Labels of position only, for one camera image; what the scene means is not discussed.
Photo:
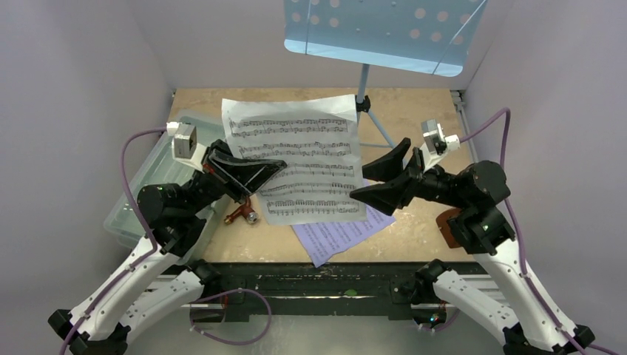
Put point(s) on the brown capo clamp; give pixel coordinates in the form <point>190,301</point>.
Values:
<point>244,210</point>

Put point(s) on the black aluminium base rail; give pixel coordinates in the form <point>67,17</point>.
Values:
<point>300,289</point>

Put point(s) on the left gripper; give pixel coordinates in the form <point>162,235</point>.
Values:
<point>238,176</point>

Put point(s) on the purple paper sheet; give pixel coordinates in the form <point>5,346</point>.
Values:
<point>322,241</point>

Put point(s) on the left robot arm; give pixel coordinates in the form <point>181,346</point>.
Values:
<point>160,274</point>

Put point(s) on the light blue music stand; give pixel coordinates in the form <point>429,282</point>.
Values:
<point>427,37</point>

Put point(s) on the brown metronome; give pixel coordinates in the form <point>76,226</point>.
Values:
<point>444,228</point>

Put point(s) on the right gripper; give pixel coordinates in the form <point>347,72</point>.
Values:
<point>417,169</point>

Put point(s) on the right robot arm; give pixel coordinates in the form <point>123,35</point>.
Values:
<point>528,321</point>

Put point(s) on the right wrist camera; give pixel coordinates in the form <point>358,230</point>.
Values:
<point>436,145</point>

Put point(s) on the clear plastic storage bin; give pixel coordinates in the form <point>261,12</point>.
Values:
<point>159,167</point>

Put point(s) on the white sheet music page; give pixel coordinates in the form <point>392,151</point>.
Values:
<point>318,140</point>

